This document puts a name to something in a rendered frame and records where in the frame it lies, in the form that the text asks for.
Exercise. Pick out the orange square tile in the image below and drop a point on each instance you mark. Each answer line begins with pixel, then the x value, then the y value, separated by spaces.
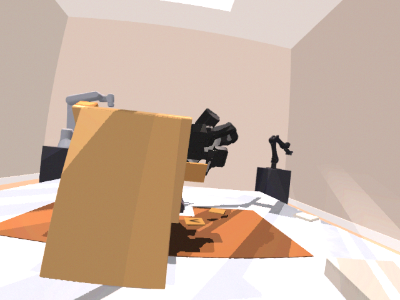
pixel 195 172
pixel 217 211

